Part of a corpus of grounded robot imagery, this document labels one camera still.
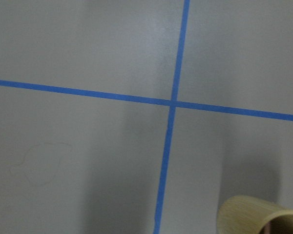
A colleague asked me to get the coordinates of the tan bamboo cup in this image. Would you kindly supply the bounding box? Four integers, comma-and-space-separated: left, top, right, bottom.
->
216, 195, 293, 234

